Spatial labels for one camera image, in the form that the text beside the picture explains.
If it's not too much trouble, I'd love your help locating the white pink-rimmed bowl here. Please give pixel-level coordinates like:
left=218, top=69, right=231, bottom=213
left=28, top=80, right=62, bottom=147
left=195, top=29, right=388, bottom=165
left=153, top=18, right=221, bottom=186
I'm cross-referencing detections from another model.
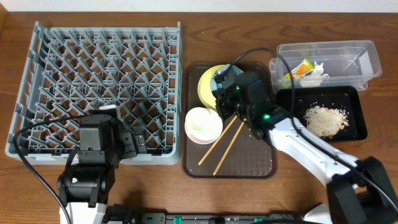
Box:
left=184, top=107, right=223, bottom=144

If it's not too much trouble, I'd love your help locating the light blue cup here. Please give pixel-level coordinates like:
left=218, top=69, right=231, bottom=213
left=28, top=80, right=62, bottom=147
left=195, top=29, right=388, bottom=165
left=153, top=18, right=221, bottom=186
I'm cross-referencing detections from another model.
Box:
left=210, top=64, right=243, bottom=98

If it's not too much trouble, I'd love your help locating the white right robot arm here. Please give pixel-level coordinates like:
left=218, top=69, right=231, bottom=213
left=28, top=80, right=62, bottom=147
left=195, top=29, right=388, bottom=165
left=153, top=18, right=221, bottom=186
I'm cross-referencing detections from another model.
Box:
left=211, top=73, right=397, bottom=223

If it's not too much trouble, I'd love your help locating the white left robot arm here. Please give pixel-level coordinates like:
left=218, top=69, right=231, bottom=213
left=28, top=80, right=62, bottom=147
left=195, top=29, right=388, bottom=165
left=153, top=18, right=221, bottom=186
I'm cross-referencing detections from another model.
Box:
left=57, top=105, right=147, bottom=223

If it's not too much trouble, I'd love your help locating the pile of rice waste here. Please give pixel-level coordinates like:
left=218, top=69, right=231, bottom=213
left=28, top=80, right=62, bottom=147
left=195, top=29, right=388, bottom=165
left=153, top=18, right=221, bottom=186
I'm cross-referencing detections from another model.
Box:
left=304, top=106, right=349, bottom=139

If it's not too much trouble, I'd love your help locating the grey plastic dishwasher rack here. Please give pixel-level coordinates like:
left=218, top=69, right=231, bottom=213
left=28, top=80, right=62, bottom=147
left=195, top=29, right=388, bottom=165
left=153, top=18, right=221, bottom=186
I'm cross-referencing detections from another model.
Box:
left=5, top=22, right=183, bottom=165

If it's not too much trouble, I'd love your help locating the black waste tray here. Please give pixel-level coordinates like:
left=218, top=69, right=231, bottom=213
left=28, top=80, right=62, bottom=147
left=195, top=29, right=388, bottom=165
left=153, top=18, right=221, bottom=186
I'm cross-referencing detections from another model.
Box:
left=294, top=86, right=368, bottom=141

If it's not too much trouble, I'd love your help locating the clear plastic waste bin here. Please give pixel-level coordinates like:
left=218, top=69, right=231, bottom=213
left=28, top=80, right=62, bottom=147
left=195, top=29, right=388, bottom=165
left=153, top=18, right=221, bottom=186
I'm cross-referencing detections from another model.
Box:
left=277, top=40, right=382, bottom=90

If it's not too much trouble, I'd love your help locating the right wooden chopstick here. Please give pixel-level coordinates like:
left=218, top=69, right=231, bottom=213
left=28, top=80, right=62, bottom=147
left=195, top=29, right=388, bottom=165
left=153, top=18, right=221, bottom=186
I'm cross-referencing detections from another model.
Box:
left=213, top=119, right=246, bottom=176

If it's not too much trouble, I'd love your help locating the wooden chopstick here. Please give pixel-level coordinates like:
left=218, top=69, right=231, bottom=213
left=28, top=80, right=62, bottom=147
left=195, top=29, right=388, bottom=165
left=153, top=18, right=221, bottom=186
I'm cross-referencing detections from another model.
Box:
left=213, top=119, right=246, bottom=176
left=198, top=115, right=237, bottom=166

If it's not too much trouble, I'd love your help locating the left wooden chopstick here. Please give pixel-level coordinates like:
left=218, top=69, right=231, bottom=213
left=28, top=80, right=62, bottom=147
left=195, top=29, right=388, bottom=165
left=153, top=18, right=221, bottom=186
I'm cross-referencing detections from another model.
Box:
left=198, top=115, right=237, bottom=166

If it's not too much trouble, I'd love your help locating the yellow plate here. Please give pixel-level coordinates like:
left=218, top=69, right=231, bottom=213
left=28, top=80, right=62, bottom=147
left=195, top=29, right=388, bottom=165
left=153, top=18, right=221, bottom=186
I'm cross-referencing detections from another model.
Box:
left=198, top=65, right=221, bottom=111

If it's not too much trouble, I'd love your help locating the dark brown serving tray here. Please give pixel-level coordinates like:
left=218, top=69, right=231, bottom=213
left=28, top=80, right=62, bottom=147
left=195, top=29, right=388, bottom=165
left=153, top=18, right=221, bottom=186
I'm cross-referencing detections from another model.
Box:
left=181, top=62, right=277, bottom=179

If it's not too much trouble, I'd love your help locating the yellow orange snack wrapper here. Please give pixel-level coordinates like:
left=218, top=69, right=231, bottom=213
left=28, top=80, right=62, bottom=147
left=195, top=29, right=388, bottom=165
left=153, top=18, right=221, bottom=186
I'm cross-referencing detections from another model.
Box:
left=292, top=58, right=315, bottom=78

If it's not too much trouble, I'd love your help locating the crumpled white tissue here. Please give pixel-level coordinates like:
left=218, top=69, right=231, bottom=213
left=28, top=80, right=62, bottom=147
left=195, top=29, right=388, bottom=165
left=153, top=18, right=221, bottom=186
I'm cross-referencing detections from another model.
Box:
left=299, top=61, right=329, bottom=88

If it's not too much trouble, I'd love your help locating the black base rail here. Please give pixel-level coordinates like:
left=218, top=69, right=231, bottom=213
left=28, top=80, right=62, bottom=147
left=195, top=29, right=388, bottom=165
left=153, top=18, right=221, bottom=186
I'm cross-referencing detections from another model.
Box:
left=102, top=203, right=324, bottom=224

